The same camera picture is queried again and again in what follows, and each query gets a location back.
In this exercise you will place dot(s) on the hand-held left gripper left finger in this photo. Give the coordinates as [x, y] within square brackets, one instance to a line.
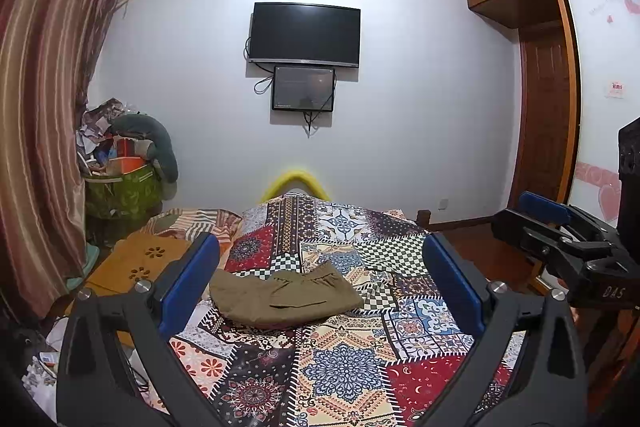
[192, 279]

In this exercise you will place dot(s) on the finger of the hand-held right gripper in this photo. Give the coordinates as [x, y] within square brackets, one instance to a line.
[542, 205]
[515, 227]

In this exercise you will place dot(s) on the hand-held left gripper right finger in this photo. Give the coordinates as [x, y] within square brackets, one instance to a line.
[452, 289]

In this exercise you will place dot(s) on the olive green pants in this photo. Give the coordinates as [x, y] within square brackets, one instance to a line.
[280, 302]

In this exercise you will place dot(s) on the wooden lap desk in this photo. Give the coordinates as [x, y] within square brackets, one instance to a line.
[140, 262]

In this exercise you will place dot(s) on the striped orange pillow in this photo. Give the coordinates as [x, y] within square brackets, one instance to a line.
[200, 222]

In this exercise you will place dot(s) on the dark brown wooden furniture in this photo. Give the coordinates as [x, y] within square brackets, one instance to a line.
[600, 347]

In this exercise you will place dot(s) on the small pink heart sticker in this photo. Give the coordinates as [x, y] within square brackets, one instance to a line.
[609, 202]

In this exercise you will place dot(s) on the brown wooden door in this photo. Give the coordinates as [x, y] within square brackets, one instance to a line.
[545, 132]

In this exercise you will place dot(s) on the green fabric bag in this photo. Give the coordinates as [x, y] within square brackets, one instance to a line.
[122, 199]

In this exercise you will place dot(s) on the teal cloth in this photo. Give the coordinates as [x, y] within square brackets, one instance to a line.
[82, 279]

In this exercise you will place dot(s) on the patchwork printed blanket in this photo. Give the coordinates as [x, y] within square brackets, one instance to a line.
[350, 357]

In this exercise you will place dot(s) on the orange box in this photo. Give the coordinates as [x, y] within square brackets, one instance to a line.
[127, 166]

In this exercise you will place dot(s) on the small label sticker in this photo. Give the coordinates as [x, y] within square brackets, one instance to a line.
[615, 89]

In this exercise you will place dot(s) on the grey plush pillow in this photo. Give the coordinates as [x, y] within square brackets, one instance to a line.
[160, 142]

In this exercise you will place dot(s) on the yellow headboard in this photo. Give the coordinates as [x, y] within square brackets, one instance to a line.
[295, 177]

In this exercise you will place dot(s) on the white printed cloth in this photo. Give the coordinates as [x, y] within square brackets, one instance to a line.
[40, 377]

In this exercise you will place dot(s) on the pile of clutter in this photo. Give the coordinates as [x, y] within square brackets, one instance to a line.
[95, 127]

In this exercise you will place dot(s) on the striped brown curtain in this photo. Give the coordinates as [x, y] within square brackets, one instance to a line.
[40, 107]

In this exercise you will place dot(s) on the white wall socket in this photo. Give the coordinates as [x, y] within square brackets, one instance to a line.
[443, 204]

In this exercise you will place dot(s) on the wooden bed post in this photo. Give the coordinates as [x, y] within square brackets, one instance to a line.
[424, 217]

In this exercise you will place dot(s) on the small black wall monitor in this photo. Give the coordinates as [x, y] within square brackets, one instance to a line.
[303, 88]

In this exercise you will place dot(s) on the black wall television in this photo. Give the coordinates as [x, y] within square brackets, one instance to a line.
[305, 34]

